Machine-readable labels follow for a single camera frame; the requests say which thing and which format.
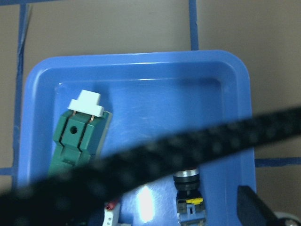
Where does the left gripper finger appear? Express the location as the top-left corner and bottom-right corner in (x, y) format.
(237, 186), (278, 226)

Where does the red emergency stop button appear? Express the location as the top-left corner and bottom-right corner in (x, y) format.
(173, 168), (206, 226)

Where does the white circuit breaker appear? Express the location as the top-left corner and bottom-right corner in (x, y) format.
(102, 199), (120, 226)

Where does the blue plastic tray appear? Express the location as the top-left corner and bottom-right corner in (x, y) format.
(17, 50), (256, 226)

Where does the green relay module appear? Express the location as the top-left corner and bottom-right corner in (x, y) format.
(48, 90), (112, 176)

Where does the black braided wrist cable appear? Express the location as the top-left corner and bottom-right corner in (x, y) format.
(0, 105), (301, 226)

